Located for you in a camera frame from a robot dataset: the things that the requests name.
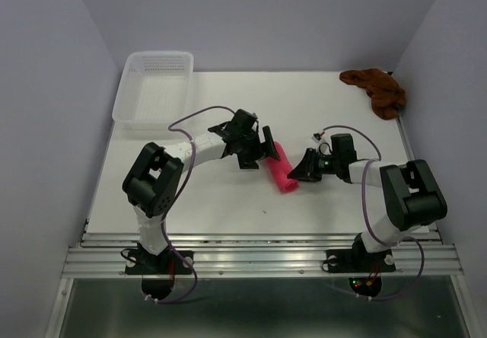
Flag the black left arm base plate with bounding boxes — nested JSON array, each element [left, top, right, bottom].
[[120, 246, 198, 305]]

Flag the white perforated plastic basket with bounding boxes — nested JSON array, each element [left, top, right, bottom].
[[112, 51, 194, 129]]

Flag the pink microfiber towel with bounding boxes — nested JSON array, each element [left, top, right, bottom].
[[265, 142, 298, 193]]

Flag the aluminium mounting rail frame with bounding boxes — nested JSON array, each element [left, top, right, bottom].
[[44, 116, 481, 338]]

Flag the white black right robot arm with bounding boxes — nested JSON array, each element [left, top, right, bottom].
[[288, 133, 447, 269]]

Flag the brown towel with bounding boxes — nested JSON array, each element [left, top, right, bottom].
[[339, 69, 406, 120]]

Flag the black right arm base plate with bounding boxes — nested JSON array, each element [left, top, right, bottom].
[[321, 249, 396, 298]]

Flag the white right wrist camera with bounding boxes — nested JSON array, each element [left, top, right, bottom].
[[312, 132, 323, 143]]

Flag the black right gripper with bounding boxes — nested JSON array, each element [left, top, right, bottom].
[[286, 148, 339, 182]]

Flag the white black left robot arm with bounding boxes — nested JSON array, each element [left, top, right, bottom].
[[122, 109, 280, 273]]

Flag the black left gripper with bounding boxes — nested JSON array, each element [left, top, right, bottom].
[[237, 126, 280, 169]]

